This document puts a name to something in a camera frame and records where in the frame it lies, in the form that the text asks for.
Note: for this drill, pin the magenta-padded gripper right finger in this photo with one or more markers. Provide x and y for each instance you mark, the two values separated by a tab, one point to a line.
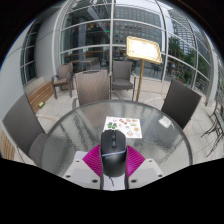
148	170

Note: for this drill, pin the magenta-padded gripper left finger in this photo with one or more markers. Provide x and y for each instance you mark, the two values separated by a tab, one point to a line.
78	170

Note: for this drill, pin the black computer mouse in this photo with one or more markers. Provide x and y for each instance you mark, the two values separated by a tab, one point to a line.
113	156

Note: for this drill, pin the white printed mouse pad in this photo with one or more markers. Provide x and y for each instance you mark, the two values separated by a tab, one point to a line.
79	154

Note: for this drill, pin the food picture menu card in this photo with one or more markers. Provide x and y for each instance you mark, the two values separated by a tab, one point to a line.
123	126

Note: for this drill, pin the dark wicker chair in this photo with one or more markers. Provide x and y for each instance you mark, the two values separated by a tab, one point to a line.
180	103
23	126

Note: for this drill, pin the wooden slat bench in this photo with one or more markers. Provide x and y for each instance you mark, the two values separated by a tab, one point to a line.
40	95
6	145

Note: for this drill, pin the metal folding chairs group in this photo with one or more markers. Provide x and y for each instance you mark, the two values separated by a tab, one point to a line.
216	123

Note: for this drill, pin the brown wicker armchair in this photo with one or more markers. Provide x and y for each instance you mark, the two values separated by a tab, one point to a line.
63	75
91	86

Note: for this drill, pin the grey wicker armchair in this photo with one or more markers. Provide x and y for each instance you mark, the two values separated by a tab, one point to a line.
122	74

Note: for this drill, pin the gold framed menu stand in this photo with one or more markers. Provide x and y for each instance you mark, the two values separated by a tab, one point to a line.
144	50

